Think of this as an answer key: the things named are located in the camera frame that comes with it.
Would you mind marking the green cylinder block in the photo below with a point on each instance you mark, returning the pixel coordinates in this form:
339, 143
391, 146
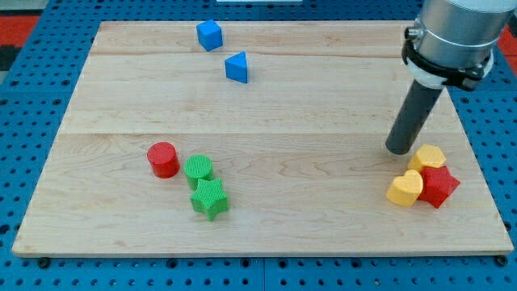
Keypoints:
197, 167

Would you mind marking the blue cube block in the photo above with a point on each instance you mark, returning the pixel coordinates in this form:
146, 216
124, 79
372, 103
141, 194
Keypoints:
209, 35

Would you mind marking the red cylinder block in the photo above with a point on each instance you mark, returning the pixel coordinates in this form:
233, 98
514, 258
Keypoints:
163, 159

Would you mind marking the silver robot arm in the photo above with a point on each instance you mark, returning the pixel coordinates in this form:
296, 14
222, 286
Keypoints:
451, 42

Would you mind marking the yellow heart block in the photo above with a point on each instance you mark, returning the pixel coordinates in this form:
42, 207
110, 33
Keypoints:
405, 189

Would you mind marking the blue triangular prism block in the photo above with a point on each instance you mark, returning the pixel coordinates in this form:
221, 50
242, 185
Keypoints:
236, 67

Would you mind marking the red star block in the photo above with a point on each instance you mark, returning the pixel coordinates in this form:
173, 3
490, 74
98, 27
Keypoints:
438, 185

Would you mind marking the yellow hexagon block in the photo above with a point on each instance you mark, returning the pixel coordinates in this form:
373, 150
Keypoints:
427, 156

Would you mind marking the green star block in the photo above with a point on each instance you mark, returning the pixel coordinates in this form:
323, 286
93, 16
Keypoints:
209, 198

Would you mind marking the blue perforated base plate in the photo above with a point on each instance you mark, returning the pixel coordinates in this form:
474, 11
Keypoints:
51, 47

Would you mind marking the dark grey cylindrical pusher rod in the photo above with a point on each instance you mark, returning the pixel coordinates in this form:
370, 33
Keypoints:
413, 114

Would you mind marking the light wooden board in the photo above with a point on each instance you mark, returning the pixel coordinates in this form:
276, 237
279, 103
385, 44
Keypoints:
300, 150

